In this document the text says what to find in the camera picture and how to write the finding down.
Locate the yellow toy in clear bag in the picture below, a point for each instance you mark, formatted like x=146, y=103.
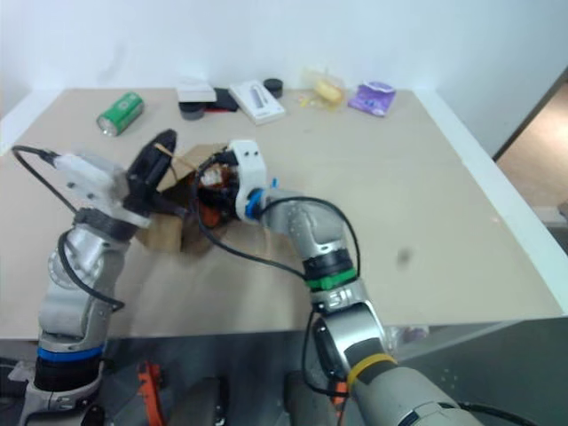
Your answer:
x=327, y=89

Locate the small white box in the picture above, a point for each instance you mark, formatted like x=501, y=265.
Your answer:
x=195, y=91

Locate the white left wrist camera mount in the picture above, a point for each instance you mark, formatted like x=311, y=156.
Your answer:
x=86, y=179

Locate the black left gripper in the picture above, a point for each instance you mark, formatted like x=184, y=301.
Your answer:
x=141, y=186

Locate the small yellow scraps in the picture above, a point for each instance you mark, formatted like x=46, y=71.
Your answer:
x=304, y=101

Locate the orange black tool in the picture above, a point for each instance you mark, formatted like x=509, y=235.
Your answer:
x=151, y=390

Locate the flat black pouch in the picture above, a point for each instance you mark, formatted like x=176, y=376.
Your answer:
x=225, y=101

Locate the brown cardboard box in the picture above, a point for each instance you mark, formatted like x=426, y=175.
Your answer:
x=168, y=233

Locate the black round cap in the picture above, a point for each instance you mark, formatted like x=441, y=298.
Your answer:
x=273, y=87

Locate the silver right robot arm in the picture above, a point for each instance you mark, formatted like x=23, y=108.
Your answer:
x=328, y=248

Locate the green drink can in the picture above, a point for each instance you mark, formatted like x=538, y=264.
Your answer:
x=120, y=114

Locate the purple plastic packet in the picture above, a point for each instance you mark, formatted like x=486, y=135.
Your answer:
x=372, y=98

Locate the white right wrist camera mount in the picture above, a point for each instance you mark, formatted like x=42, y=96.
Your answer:
x=249, y=173

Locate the orange brown plush toy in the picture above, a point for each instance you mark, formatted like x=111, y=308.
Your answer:
x=212, y=177

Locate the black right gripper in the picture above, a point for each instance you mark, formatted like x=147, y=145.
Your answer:
x=224, y=197

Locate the white box with purple print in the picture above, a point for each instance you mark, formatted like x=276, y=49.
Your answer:
x=258, y=102

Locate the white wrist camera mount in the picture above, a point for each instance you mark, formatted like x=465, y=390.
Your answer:
x=249, y=173
x=86, y=179

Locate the clear plastic bag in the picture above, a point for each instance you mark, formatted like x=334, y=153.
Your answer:
x=406, y=335

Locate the black tape roll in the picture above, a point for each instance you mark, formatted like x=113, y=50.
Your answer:
x=191, y=112

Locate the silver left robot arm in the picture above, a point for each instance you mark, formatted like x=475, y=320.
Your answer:
x=80, y=275

